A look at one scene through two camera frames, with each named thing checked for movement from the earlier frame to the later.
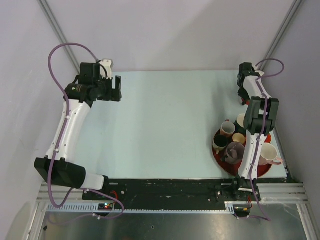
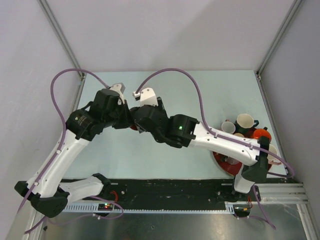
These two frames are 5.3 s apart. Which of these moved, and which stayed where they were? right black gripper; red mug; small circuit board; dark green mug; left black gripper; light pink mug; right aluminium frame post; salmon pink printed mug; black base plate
Moved: right black gripper; red mug; left black gripper
Stayed: dark green mug; salmon pink printed mug; light pink mug; small circuit board; black base plate; right aluminium frame post
